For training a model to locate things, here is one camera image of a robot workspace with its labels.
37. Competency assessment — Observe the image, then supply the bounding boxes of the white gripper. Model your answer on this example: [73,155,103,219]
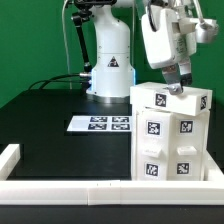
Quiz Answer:
[141,7,196,94]

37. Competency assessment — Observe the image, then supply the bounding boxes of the white cabinet body box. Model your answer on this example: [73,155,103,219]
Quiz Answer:
[131,109,210,181]

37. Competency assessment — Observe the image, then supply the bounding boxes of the white cabinet top block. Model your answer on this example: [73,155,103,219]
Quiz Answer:
[130,82,212,116]

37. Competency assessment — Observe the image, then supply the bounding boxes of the white cabinet door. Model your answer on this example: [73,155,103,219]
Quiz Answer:
[168,115,204,181]
[136,110,173,181]

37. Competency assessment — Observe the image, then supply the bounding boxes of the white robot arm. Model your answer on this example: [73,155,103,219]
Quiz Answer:
[72,0,196,103]

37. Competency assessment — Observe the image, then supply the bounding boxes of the black cable bundle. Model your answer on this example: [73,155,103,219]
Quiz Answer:
[28,73,93,91]

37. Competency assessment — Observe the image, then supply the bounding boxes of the white right fence rail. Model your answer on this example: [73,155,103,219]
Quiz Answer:
[204,152,224,182]

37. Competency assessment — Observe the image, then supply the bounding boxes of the white fence rail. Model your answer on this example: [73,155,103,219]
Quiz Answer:
[0,144,21,181]
[204,152,224,182]
[0,181,224,205]

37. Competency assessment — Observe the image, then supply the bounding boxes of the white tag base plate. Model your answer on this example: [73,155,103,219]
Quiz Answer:
[67,116,132,132]

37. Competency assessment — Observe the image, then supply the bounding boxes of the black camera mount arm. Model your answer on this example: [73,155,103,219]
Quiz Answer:
[71,0,117,72]

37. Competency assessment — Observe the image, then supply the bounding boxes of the white front fence rail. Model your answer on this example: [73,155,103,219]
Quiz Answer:
[0,181,224,205]

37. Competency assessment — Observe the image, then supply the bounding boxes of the white left fence rail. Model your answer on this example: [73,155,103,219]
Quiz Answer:
[0,144,21,181]

